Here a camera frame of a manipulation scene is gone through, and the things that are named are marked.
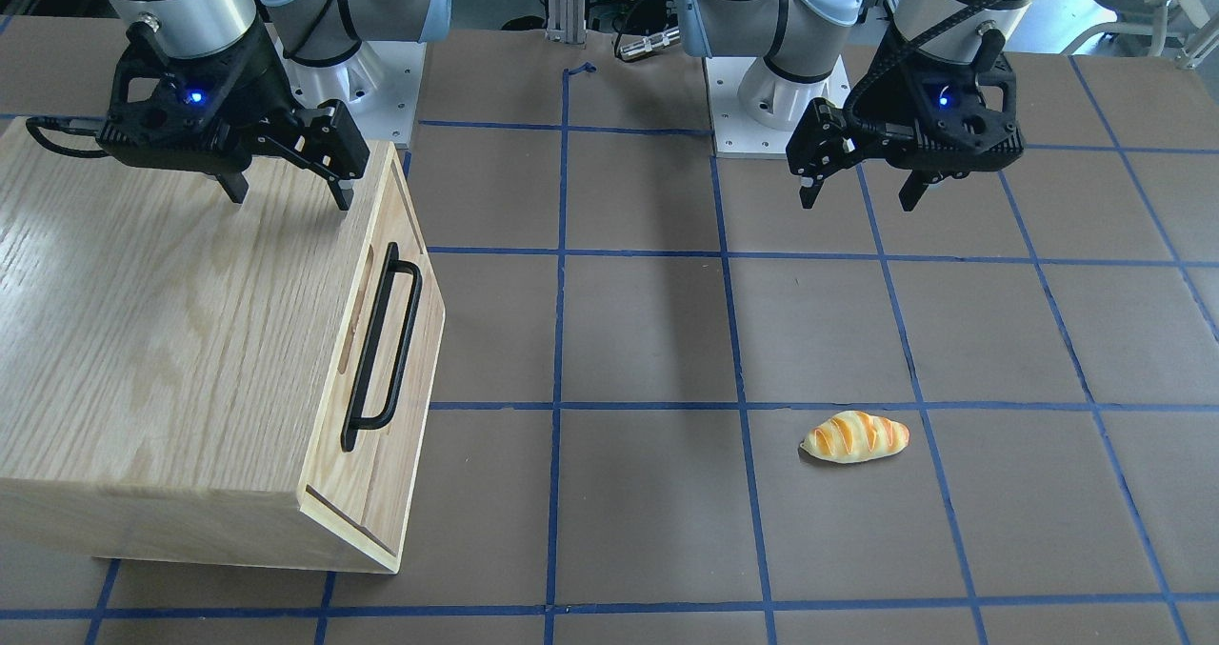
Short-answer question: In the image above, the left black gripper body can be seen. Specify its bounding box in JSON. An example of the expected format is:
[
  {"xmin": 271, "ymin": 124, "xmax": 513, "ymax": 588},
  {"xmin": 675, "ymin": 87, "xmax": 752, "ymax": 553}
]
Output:
[{"xmin": 855, "ymin": 29, "xmax": 1025, "ymax": 172}]

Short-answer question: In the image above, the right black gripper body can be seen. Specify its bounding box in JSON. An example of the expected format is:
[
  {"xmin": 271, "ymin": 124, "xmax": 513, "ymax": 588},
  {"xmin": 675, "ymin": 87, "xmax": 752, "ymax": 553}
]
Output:
[{"xmin": 96, "ymin": 17, "xmax": 299, "ymax": 176}]

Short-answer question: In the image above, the black drawer handle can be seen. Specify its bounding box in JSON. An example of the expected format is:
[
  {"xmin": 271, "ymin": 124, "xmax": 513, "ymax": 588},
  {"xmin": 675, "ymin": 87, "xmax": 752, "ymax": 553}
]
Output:
[{"xmin": 340, "ymin": 241, "xmax": 423, "ymax": 454}]

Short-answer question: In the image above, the wooden drawer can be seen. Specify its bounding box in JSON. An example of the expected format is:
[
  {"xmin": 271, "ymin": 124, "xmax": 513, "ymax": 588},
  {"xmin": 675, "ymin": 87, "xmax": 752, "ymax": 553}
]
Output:
[{"xmin": 299, "ymin": 141, "xmax": 446, "ymax": 573}]

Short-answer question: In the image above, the wooden drawer cabinet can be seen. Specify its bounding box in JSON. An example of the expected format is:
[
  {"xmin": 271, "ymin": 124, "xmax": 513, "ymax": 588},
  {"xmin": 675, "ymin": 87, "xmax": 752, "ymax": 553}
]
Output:
[{"xmin": 0, "ymin": 116, "xmax": 446, "ymax": 574}]

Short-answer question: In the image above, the toy bread loaf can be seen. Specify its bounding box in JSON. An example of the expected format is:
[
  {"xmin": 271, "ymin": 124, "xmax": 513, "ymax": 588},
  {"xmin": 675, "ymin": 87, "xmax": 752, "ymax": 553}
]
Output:
[{"xmin": 798, "ymin": 411, "xmax": 911, "ymax": 465}]

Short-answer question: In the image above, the black braided cable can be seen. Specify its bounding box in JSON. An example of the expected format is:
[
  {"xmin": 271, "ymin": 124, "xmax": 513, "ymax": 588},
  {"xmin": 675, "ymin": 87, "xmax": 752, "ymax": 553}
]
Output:
[{"xmin": 844, "ymin": 0, "xmax": 1063, "ymax": 130}]

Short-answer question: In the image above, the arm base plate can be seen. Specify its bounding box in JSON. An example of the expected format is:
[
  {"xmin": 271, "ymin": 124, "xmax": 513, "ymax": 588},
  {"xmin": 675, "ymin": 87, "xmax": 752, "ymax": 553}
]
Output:
[
  {"xmin": 284, "ymin": 41, "xmax": 428, "ymax": 150},
  {"xmin": 705, "ymin": 56, "xmax": 850, "ymax": 160}
]

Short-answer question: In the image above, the aluminium frame post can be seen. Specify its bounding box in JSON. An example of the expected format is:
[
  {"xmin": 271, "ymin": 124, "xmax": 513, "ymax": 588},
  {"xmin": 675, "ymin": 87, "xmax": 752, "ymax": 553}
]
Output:
[{"xmin": 545, "ymin": 0, "xmax": 588, "ymax": 49}]

